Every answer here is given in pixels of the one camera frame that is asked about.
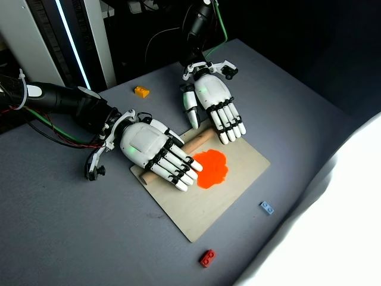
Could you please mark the light wooden board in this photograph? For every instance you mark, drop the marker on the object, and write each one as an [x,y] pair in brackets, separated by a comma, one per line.
[208,208]

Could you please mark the yellow toy brick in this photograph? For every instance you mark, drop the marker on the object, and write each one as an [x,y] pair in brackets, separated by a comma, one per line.
[141,91]

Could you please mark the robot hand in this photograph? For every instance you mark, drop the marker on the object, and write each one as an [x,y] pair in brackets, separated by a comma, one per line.
[212,92]
[143,143]

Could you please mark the wooden rolling pin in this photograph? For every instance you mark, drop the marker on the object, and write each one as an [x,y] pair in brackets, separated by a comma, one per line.
[198,141]

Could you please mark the flat red toy brick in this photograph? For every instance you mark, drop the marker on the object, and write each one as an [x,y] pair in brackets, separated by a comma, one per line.
[207,258]

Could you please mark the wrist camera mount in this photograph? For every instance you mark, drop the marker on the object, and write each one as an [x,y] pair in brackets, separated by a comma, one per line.
[229,71]
[94,159]

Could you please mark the orange play dough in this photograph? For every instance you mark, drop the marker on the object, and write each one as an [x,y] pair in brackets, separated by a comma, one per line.
[212,169]

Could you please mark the white cabinet with light strip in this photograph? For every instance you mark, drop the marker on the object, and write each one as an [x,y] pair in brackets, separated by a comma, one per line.
[23,44]

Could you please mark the grey table cloth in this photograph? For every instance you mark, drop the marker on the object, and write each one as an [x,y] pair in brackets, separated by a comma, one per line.
[89,238]

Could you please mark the light blue toy brick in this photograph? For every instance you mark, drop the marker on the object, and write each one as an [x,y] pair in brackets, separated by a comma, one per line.
[267,208]

